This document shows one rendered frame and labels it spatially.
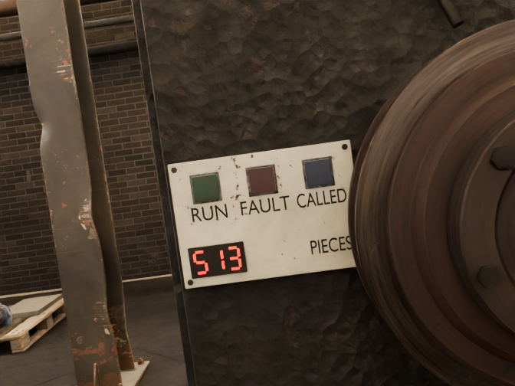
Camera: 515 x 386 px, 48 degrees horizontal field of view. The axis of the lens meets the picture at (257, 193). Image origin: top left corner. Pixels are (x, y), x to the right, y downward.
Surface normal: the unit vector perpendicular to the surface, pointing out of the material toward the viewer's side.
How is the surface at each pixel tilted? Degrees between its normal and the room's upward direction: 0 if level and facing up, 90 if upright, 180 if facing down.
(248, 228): 90
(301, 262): 90
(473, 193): 90
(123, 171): 90
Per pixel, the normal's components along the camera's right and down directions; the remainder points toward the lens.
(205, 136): -0.03, 0.06
